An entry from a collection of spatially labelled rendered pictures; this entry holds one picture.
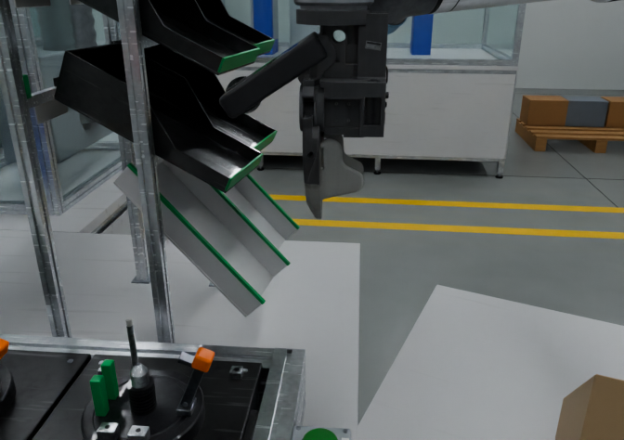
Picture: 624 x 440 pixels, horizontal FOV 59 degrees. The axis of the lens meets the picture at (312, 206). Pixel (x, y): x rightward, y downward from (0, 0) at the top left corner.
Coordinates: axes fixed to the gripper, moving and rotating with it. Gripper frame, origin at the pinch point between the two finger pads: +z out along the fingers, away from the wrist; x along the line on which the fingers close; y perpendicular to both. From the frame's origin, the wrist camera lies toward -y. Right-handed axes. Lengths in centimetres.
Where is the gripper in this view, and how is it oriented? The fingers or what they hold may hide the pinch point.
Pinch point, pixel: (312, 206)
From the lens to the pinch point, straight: 59.3
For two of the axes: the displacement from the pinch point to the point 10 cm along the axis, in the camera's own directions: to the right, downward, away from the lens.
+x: 0.9, -3.7, 9.3
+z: 0.0, 9.3, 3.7
